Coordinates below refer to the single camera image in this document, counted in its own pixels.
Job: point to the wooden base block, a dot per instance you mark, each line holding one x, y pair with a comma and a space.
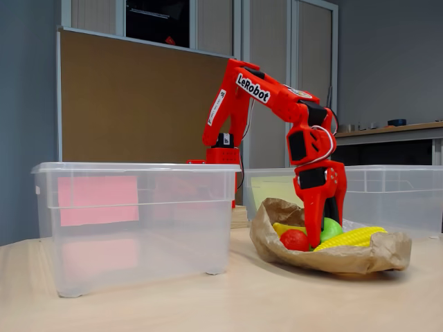
239, 218

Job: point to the metal pot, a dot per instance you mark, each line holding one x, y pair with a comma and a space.
346, 128

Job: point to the clear plastic bin pink note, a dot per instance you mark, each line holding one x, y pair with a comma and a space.
155, 249

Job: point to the brown cork pin board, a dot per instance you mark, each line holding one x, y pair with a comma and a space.
86, 103

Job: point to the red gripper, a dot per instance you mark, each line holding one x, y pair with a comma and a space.
316, 191

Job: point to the yellow paper note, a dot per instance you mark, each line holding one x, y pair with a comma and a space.
273, 188

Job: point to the tall grey cabinet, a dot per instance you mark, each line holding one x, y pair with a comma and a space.
266, 27

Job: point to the red robot arm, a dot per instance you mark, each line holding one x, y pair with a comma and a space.
284, 100

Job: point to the blue round item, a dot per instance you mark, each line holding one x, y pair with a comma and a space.
397, 122

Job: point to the pink paper note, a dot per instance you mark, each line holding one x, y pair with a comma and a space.
97, 200

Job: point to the light green toy apple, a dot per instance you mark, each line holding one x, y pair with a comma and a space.
332, 230

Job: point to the yellow toy corn cob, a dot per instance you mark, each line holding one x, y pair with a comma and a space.
353, 237

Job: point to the leaning metal rods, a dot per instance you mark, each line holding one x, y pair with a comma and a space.
329, 97

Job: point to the brown paper bag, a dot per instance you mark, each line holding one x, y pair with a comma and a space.
311, 259

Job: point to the clear plastic bin yellow note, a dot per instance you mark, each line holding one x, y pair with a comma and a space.
398, 207

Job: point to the red toy tomato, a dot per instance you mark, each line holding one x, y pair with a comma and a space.
294, 240

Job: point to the yellow toy banana bunch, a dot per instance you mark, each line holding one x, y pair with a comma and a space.
285, 228

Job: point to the sideboard with wooden top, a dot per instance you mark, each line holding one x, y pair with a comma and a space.
398, 152

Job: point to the small white cup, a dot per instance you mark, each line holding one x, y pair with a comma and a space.
373, 125

